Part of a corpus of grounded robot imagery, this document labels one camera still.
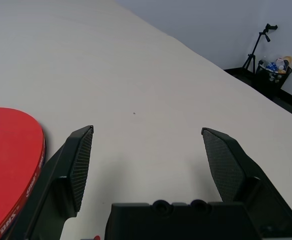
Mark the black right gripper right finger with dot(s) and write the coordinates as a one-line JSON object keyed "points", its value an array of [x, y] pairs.
{"points": [[236, 162]]}

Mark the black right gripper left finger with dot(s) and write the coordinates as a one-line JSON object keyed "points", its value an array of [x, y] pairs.
{"points": [[60, 175]]}

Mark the red ping-pong paddle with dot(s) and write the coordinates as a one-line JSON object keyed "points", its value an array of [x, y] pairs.
{"points": [[10, 162]]}

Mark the black mesh waste bin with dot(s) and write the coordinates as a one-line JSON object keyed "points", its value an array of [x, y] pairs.
{"points": [[266, 82]]}

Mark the mixed colourful rubbish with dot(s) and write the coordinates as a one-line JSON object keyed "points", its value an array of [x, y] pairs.
{"points": [[279, 62]]}

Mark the black camera tripod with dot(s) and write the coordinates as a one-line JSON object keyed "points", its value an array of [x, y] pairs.
{"points": [[268, 28]]}

